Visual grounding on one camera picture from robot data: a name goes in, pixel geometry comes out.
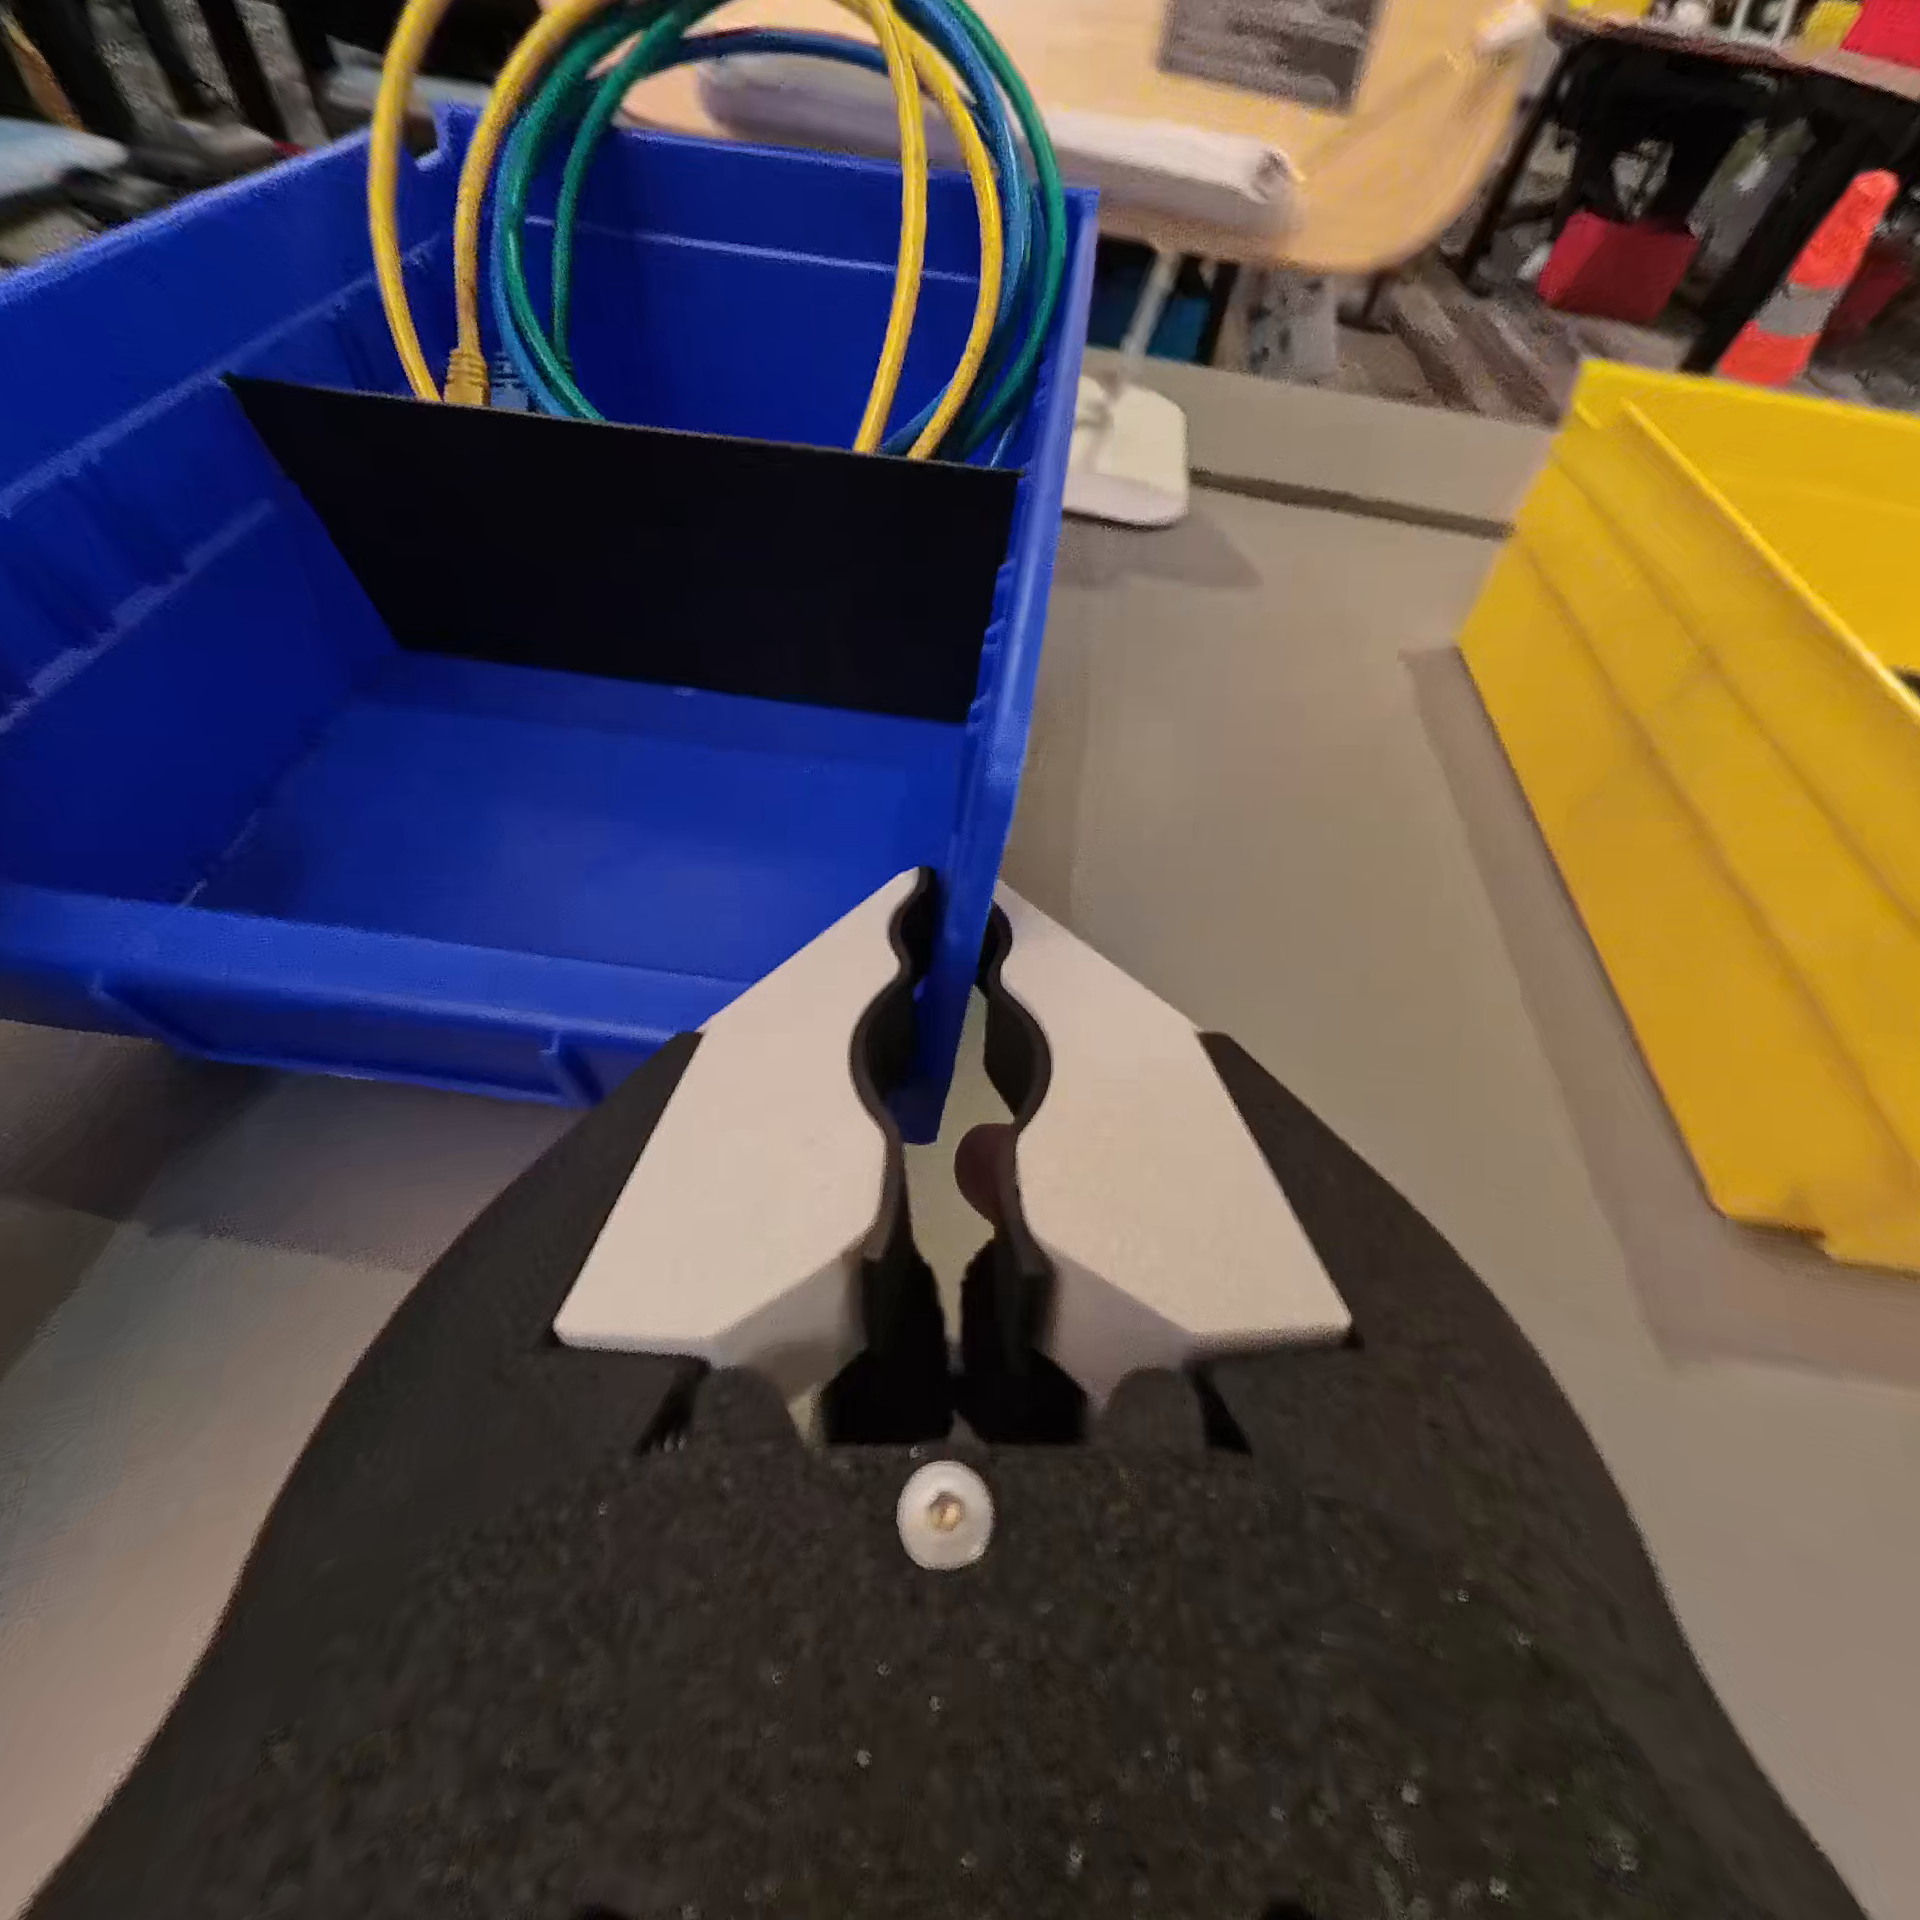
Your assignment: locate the blue storage bin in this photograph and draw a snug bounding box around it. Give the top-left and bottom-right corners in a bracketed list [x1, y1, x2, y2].
[0, 108, 1105, 1140]

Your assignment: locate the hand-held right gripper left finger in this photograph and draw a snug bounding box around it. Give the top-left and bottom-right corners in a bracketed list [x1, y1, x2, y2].
[551, 869, 959, 1448]

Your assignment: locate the black bin divider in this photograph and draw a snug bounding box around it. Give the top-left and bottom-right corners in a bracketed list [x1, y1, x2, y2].
[223, 377, 1025, 727]

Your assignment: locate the wooden stand with white base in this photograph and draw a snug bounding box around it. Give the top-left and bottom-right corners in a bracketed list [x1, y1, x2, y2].
[621, 0, 1549, 529]

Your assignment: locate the orange traffic cone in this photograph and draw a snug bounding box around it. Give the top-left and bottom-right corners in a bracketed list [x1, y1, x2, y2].
[1713, 166, 1899, 389]

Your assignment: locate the dark work table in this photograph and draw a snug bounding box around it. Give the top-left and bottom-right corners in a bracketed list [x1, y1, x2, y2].
[1541, 0, 1920, 372]

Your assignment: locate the yellow ethernet cable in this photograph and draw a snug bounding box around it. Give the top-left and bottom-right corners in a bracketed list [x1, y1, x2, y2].
[364, 0, 1002, 457]

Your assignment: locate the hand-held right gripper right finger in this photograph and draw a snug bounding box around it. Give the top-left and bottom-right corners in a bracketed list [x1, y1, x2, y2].
[959, 884, 1356, 1448]

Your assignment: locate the red box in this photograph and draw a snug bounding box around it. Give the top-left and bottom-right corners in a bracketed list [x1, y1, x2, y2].
[1540, 206, 1699, 328]

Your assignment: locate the green ethernet cable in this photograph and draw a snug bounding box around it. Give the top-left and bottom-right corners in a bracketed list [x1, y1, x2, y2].
[494, 0, 1071, 461]

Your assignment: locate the blue ethernet cable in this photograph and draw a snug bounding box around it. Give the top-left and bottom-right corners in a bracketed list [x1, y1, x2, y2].
[485, 0, 1044, 461]

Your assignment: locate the yellow storage bin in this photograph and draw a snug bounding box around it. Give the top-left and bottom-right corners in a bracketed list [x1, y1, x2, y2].
[1457, 354, 1920, 1275]

